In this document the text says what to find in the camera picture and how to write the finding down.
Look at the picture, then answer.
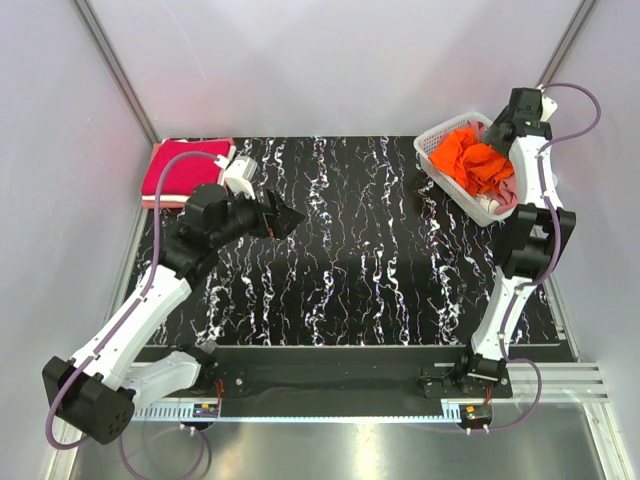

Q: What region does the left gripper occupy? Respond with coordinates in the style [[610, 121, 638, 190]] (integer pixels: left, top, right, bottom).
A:
[[211, 184, 305, 249]]

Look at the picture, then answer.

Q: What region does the orange t shirt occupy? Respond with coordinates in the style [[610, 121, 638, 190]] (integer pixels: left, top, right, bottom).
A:
[[429, 127, 515, 197]]

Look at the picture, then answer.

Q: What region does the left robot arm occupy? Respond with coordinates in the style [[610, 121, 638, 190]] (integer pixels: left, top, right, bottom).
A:
[[42, 184, 305, 450]]

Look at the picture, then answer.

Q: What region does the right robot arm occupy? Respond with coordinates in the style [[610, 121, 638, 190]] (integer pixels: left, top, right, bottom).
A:
[[450, 87, 576, 398]]

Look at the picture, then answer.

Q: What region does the white plastic basket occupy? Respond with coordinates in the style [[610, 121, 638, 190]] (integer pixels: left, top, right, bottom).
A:
[[414, 112, 518, 226]]

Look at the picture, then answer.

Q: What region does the dusty pink t shirt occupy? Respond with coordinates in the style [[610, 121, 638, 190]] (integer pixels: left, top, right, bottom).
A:
[[462, 128, 518, 215]]

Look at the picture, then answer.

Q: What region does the folded magenta t shirt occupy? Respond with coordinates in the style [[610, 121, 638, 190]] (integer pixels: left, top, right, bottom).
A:
[[140, 139, 236, 197]]

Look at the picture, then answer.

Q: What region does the folded pink t shirt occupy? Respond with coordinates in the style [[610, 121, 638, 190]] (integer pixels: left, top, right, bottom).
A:
[[141, 142, 236, 210]]

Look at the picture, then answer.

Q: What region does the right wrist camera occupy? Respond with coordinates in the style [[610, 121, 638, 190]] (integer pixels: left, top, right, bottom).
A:
[[540, 94, 558, 122]]

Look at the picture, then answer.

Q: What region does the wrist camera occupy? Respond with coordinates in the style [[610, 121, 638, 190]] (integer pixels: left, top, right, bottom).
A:
[[540, 94, 558, 122], [224, 156, 258, 200]]

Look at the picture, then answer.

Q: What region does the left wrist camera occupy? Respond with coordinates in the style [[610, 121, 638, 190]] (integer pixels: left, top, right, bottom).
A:
[[224, 156, 258, 200]]

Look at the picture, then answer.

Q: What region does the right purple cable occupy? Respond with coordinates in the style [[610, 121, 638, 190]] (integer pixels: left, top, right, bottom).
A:
[[469, 82, 602, 434]]

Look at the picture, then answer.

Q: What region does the purple cable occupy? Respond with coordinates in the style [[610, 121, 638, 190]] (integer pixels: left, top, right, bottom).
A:
[[469, 82, 602, 434], [45, 152, 221, 479]]

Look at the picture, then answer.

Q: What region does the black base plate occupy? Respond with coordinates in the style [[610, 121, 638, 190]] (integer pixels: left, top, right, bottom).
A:
[[134, 344, 511, 419]]

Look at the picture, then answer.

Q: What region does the white cable duct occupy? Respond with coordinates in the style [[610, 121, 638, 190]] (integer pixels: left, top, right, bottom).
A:
[[132, 401, 462, 424]]

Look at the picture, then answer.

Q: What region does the aluminium frame rail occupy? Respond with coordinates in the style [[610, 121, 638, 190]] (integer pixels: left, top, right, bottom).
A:
[[508, 363, 608, 403]]

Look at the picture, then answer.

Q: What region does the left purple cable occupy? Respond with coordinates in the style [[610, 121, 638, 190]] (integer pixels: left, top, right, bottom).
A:
[[45, 152, 221, 479]]

